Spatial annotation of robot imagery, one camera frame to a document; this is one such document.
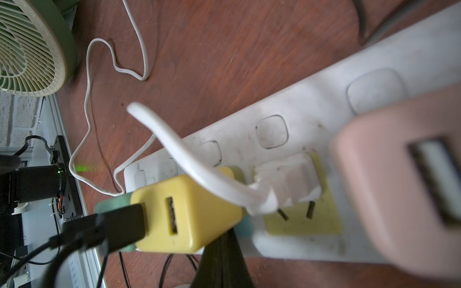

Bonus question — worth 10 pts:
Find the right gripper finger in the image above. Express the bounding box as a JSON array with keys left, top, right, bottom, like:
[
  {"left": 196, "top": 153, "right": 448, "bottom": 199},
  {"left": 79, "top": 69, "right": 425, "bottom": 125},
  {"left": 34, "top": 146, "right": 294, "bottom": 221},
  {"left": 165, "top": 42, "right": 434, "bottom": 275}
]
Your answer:
[{"left": 190, "top": 229, "right": 255, "bottom": 288}]

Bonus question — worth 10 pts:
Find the white plug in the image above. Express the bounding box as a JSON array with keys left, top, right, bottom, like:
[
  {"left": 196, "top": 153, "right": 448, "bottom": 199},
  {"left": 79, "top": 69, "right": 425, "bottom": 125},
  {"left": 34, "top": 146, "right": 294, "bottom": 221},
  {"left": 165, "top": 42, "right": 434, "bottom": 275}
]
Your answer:
[{"left": 246, "top": 152, "right": 325, "bottom": 216}]

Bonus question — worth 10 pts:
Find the pink usb charger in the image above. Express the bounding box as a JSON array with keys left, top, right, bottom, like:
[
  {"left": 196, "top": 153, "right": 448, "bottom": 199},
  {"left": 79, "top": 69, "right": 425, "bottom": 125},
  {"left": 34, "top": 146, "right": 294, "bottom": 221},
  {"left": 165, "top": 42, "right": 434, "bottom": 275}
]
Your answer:
[{"left": 330, "top": 84, "right": 461, "bottom": 280}]

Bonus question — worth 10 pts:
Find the white fan cable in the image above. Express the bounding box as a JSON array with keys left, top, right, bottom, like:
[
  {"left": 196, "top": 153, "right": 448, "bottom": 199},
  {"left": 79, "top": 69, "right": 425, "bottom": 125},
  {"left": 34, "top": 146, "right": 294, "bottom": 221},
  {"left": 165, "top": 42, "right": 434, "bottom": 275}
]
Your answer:
[{"left": 127, "top": 101, "right": 278, "bottom": 216}]

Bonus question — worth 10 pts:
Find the black usb cable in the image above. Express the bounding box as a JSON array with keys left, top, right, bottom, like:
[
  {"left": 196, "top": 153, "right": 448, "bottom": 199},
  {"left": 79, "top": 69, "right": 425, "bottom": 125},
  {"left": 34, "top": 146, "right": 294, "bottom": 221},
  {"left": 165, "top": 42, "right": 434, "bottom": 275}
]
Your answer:
[{"left": 0, "top": 203, "right": 146, "bottom": 288}]

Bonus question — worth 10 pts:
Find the yellow usb charger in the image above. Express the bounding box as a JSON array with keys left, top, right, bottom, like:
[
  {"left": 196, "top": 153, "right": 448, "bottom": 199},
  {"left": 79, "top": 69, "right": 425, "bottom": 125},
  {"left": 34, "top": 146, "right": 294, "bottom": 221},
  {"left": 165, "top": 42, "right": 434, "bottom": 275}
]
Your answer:
[{"left": 130, "top": 175, "right": 244, "bottom": 254}]

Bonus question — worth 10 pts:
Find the white power strip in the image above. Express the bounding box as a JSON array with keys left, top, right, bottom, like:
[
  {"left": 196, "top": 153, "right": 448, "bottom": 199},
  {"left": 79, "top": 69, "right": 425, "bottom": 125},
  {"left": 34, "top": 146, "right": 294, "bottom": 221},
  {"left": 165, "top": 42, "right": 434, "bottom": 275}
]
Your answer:
[{"left": 123, "top": 1, "right": 461, "bottom": 264}]

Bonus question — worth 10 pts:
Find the green fan at back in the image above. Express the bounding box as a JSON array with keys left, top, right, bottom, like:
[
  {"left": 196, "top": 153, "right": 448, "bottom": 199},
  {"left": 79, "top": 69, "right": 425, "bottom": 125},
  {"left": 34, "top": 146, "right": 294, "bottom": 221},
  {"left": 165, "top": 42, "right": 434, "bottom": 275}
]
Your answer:
[{"left": 1, "top": 1, "right": 78, "bottom": 97}]

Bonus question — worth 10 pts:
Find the white power strip cable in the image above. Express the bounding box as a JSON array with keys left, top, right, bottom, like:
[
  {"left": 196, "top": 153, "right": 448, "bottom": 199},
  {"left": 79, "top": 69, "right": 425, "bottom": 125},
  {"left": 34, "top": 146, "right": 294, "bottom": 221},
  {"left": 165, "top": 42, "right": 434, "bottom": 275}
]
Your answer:
[{"left": 68, "top": 0, "right": 157, "bottom": 197}]

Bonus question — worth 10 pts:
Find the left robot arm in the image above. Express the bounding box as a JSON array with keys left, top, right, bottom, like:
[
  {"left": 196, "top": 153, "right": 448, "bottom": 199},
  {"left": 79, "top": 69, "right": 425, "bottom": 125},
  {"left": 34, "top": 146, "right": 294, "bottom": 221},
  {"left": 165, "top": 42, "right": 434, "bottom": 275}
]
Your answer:
[{"left": 1, "top": 135, "right": 67, "bottom": 216}]

